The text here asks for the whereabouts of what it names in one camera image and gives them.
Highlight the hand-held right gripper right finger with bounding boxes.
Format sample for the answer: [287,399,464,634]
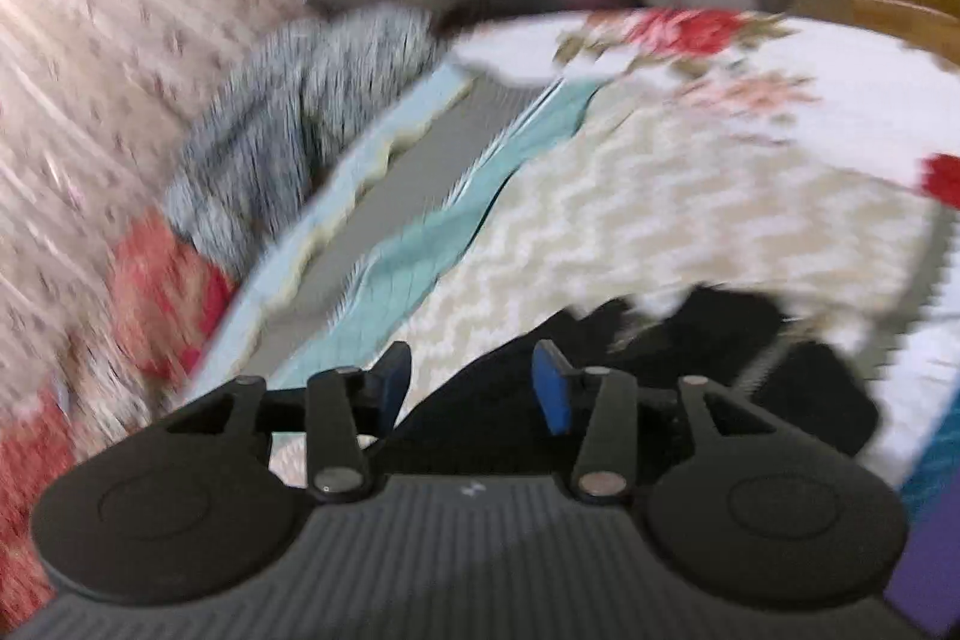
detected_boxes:
[531,340,782,503]

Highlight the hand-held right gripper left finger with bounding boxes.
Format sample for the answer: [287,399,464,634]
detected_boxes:
[165,341,414,504]

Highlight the black pants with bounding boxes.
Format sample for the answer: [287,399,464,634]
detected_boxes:
[390,286,880,485]

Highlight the patterned striped bed sheet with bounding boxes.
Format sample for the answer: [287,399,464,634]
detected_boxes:
[184,56,960,536]

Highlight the red floral pillow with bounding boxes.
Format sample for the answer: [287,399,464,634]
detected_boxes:
[0,211,239,620]

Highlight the grey black patterned pillow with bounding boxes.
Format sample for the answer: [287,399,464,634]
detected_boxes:
[161,6,455,281]

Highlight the white floral cloth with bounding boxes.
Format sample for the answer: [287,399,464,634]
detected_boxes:
[450,7,960,214]

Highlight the purple cloth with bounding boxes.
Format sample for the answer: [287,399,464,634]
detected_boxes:
[889,514,960,637]

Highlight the beige leaf print curtain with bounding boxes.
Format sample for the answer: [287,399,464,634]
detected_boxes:
[0,0,331,401]

